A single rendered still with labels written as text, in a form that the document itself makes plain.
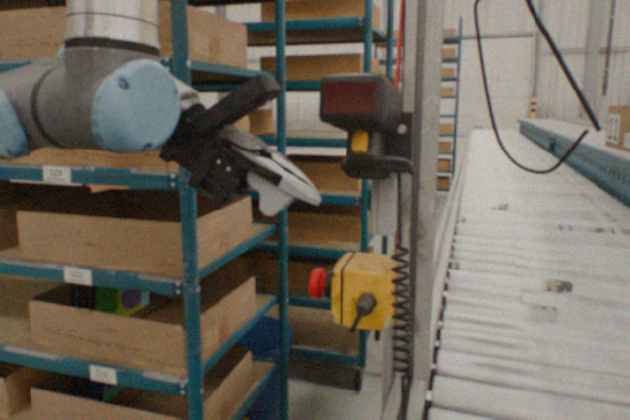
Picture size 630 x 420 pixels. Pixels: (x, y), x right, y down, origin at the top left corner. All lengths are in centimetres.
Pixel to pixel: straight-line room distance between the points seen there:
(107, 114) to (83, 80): 5
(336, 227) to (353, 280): 132
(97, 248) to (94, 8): 65
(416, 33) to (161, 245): 65
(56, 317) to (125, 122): 78
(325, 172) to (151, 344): 102
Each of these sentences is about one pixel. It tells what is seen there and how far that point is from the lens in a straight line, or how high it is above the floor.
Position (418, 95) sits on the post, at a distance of 55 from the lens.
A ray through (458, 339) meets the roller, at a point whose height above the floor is 74.
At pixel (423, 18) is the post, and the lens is 56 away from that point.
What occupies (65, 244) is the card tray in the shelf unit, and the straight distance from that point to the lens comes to 114.
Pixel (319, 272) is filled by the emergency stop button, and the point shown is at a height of 86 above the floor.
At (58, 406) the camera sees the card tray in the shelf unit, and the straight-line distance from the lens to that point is 131.
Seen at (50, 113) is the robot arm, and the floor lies 105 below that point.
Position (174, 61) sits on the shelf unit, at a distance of 89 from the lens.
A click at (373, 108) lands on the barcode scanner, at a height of 106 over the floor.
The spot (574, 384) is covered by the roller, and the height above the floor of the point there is 74.
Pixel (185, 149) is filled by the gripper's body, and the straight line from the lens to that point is 66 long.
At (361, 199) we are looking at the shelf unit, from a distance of 172.
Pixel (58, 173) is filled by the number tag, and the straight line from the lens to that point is 106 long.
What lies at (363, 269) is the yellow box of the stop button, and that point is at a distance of 57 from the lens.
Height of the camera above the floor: 106
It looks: 9 degrees down
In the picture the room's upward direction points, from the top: straight up
